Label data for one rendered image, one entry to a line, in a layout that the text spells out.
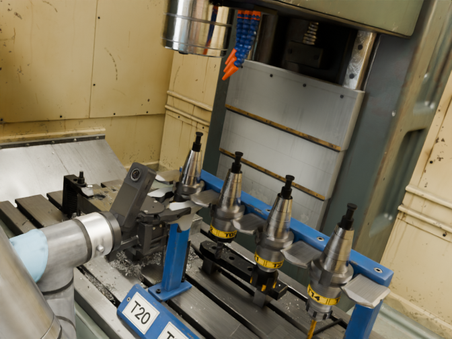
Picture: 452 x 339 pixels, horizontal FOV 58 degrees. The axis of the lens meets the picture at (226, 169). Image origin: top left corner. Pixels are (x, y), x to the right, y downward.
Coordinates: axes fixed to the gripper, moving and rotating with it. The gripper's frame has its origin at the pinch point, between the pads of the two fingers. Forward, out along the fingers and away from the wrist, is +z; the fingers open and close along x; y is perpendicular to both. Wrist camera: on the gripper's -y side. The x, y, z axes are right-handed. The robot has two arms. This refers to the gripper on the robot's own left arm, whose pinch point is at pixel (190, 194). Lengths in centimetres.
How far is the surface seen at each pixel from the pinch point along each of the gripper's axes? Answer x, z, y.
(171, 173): -6.0, -0.1, -2.2
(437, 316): 40, 93, 56
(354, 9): 13.5, 24.6, -39.3
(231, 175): 11.3, -2.0, -9.4
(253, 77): -32, 57, -15
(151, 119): -120, 86, 29
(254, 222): 17.1, -0.5, -2.1
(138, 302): -2.1, -9.5, 24.3
